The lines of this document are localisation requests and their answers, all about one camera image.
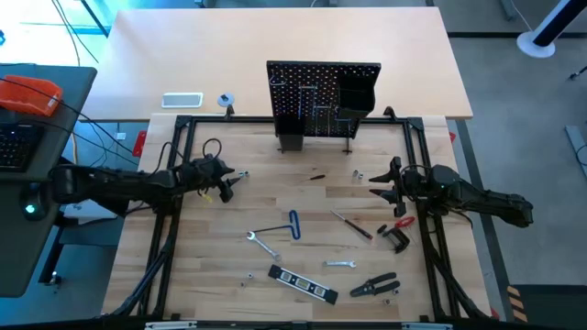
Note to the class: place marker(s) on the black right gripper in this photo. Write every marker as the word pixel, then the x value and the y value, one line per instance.
pixel 415 185

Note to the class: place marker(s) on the large chrome combination wrench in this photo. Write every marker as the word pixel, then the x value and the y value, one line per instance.
pixel 263 246

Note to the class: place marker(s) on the yellow black hazard tape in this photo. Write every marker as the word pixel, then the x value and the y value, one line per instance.
pixel 516 302

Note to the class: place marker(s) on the metal loop pegboard hook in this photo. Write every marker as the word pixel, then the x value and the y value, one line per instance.
pixel 278 82

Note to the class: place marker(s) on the black aluminium table frame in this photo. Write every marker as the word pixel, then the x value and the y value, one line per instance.
pixel 229 120

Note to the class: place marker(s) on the black metal pegboard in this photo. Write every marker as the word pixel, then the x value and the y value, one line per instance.
pixel 316 75

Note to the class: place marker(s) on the black keyboard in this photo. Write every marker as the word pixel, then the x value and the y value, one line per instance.
pixel 18 146

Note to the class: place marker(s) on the black frame clamp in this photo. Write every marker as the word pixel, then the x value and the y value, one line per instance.
pixel 229 112
pixel 390 113

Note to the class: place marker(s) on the red table clamp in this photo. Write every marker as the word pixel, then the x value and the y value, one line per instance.
pixel 139 144
pixel 452 137
pixel 495 314

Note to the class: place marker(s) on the black computer mouse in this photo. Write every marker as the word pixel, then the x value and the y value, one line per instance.
pixel 34 201

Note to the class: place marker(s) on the black and red screwdriver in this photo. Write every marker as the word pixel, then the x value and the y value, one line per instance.
pixel 357 227

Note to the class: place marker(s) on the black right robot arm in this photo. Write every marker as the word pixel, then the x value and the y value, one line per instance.
pixel 486 197

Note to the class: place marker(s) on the small white item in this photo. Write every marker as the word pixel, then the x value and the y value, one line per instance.
pixel 121 136

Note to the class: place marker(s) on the orange plastic case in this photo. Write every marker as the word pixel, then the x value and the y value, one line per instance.
pixel 27 96

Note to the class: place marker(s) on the white rectangular device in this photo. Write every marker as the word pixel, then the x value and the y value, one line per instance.
pixel 182 100

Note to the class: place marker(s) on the grey round disc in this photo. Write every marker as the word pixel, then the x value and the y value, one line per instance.
pixel 226 100

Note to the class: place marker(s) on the dark grey side desk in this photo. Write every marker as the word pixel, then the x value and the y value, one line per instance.
pixel 14 252

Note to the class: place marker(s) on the small chrome combination wrench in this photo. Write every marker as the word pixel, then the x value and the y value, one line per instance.
pixel 339 264

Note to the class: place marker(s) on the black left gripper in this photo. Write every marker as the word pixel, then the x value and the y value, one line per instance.
pixel 202 174

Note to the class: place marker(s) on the wide black pegboard bin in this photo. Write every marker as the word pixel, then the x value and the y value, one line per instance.
pixel 355 98

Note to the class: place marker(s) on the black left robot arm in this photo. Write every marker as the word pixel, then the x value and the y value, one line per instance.
pixel 114 185

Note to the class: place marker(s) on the black torpedo level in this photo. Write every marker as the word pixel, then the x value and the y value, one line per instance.
pixel 302 284

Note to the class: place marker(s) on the silver metal bracket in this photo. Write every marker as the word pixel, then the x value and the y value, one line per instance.
pixel 169 326
pixel 426 326

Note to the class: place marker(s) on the white standing fan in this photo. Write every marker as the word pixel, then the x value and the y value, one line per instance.
pixel 534 46

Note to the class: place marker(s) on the light wood desk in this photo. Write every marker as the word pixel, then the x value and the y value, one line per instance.
pixel 206 55

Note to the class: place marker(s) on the black C-clamp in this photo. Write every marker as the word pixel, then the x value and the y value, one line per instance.
pixel 399 240

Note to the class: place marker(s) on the white cardboard box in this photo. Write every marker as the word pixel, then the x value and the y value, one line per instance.
pixel 87 213

